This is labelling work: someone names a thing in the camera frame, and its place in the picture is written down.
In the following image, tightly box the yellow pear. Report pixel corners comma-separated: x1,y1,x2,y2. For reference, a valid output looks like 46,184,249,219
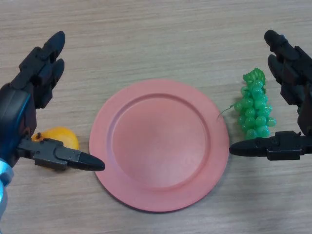
31,126,80,170

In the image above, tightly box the pink round plate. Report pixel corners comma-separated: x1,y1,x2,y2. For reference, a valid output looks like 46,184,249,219
89,78,230,214

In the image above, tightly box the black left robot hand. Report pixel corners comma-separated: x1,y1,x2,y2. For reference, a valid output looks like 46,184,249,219
0,31,106,173

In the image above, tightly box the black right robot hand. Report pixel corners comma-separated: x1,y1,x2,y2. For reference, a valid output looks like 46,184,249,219
229,29,312,161

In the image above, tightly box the green grapes bunch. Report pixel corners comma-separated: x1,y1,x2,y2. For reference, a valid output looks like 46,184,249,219
217,68,277,141

